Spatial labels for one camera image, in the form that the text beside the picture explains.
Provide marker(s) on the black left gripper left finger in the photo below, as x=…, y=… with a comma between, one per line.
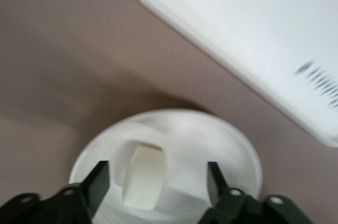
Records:
x=87, y=192

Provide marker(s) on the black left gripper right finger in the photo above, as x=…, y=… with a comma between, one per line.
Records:
x=227, y=200

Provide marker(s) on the small white steamed bun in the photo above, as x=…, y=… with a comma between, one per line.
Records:
x=145, y=176

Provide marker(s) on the round cream plate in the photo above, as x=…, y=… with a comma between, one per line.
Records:
x=200, y=144

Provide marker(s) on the cream rabbit print tray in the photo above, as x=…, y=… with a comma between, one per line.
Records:
x=251, y=23

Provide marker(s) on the brown table cover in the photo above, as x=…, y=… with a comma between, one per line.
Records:
x=52, y=49

